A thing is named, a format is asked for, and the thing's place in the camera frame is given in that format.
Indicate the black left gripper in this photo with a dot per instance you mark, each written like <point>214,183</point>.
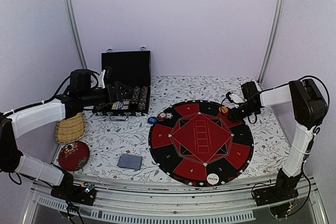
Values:
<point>118,95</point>

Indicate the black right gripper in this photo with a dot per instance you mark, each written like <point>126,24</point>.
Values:
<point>236,117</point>

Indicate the orange round blind button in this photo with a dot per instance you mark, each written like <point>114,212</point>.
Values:
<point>223,110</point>

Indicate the blue small blind button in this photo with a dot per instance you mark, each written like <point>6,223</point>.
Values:
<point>152,120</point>

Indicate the red orange chip stack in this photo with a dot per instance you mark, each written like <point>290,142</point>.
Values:
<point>162,116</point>

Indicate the white black chip stack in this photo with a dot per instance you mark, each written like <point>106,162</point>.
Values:
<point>170,115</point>

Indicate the white blue dealer button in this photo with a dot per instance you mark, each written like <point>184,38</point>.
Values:
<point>212,179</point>

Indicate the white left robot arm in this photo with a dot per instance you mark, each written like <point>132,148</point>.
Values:
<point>85,88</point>

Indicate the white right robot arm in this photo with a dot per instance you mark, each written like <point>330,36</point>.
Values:
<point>310,101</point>

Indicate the blue texas holdem card box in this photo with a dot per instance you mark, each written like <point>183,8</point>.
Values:
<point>120,105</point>

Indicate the chip row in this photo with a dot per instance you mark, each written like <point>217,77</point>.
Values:
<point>143,99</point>
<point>135,98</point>

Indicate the black poker chip case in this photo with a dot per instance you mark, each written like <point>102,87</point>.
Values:
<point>132,68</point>

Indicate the far right chip row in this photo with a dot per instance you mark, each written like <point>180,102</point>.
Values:
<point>143,99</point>

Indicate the floral white tablecloth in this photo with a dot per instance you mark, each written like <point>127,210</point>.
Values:
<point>108,140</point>

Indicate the round red black poker mat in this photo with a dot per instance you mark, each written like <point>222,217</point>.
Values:
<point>199,140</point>

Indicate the woven bamboo tray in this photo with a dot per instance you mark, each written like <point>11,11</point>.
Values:
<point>70,130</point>

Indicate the blue playing card deck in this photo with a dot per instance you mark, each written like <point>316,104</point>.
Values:
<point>130,161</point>

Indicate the red floral round cushion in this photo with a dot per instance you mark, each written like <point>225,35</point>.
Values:
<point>73,156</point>

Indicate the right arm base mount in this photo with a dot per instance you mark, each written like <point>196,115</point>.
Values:
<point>282,197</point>

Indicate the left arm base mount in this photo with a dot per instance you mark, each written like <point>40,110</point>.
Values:
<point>84,193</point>

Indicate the aluminium frame post left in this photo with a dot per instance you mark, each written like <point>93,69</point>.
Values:
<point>75,33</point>

